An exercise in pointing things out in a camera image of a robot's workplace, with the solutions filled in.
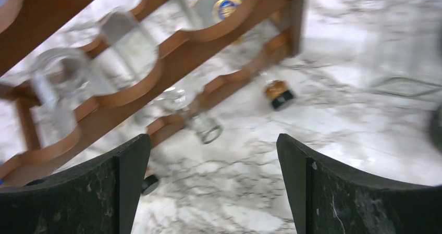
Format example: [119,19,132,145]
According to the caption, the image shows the cork bottle end right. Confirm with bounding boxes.
[264,80,297,110]

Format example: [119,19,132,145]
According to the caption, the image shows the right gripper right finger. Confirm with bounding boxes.
[276,133,441,233]

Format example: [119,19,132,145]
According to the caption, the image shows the brown wooden wine rack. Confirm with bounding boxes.
[1,0,304,187]

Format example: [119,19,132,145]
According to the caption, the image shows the cork bottle end lower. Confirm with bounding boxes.
[141,174,159,196]

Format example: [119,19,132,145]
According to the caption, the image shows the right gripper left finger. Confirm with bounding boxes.
[1,134,151,233]

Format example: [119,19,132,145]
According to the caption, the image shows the cork bottle end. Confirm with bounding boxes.
[264,80,297,110]
[141,174,159,196]

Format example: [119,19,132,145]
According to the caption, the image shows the clear bottle lower rack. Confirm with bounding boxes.
[31,48,88,147]

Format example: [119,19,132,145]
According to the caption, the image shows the clear bottle blue label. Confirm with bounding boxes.
[175,0,243,30]

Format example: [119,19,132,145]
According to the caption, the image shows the clear bottle with cork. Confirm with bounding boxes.
[99,9,285,90]

